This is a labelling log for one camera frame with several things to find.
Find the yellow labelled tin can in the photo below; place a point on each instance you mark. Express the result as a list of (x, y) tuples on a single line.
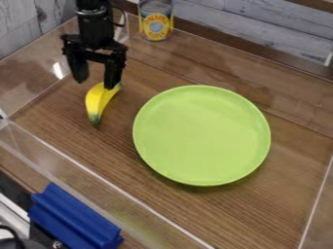
[(156, 19)]

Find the green round plate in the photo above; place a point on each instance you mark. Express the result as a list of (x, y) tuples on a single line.
[(201, 135)]

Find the blue plastic clamp block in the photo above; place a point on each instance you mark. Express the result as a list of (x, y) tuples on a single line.
[(71, 221)]

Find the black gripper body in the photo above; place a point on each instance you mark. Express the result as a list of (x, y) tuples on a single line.
[(73, 42)]

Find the yellow toy banana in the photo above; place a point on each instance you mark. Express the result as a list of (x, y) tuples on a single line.
[(97, 100)]

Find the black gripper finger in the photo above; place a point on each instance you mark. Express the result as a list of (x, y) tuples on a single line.
[(113, 73), (78, 65)]

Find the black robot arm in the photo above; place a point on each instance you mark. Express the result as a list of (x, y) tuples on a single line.
[(93, 5)]

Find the clear acrylic enclosure wall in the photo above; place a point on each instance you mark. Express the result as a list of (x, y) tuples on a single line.
[(37, 165)]

